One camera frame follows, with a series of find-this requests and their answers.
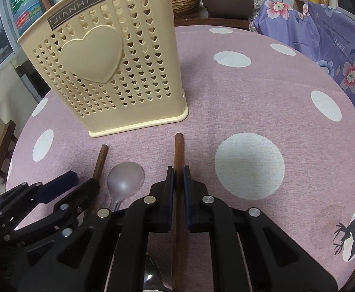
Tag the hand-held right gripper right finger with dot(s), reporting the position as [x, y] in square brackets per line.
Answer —
[189, 200]

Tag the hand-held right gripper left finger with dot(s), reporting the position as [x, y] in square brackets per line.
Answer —
[169, 197]

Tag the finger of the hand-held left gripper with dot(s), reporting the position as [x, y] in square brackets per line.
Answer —
[86, 191]
[60, 185]

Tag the cream plastic utensil holder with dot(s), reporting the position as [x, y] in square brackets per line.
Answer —
[90, 54]

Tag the matte metal spoon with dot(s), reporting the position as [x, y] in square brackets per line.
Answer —
[125, 179]

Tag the wooden chair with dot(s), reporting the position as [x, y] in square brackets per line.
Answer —
[2, 152]

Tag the shiny metal spoon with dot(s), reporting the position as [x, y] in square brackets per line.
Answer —
[153, 275]

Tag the pink polka dot tablecloth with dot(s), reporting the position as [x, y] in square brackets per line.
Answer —
[256, 97]

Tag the wooden washstand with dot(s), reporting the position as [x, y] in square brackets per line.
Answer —
[211, 22]

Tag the blue water bottle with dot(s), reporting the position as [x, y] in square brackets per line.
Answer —
[25, 6]

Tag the woven basin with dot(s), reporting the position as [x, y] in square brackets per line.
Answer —
[185, 3]

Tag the purple floral cloth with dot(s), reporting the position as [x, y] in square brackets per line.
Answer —
[332, 36]

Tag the small wooden box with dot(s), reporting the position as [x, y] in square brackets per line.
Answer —
[298, 5]

